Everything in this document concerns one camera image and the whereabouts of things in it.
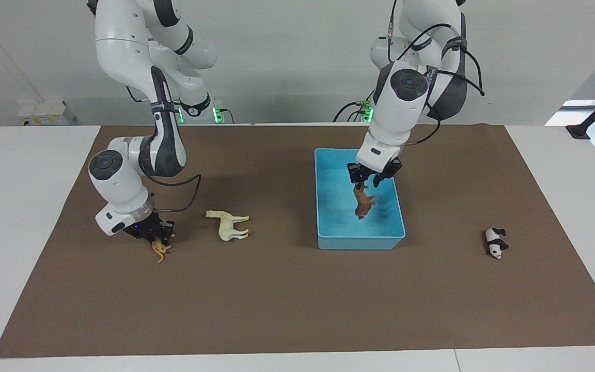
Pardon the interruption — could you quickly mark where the orange tiger toy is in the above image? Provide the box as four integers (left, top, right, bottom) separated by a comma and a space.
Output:
151, 239, 173, 263

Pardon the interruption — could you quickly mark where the cream white horse toy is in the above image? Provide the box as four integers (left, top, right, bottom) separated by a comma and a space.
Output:
205, 209, 252, 242

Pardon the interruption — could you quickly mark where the black and white panda toy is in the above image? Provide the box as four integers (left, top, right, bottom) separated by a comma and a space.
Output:
485, 227, 510, 260

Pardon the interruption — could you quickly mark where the blue plastic storage box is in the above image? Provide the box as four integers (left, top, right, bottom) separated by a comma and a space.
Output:
314, 148, 406, 251

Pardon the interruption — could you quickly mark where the white box with yellow label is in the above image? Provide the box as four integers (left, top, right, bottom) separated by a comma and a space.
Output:
17, 100, 77, 126

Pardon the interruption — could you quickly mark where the brown table mat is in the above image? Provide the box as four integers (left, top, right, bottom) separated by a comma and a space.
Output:
0, 123, 595, 359

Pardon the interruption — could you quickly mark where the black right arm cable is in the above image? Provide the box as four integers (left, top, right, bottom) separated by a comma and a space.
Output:
145, 174, 202, 213

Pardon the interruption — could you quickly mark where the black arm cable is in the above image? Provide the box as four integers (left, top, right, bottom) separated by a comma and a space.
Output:
388, 0, 486, 147
145, 174, 202, 213

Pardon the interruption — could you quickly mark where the black left base cable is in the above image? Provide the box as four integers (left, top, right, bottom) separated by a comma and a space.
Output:
333, 101, 371, 123

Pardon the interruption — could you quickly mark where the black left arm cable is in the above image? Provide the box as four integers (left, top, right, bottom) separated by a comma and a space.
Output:
388, 0, 486, 147

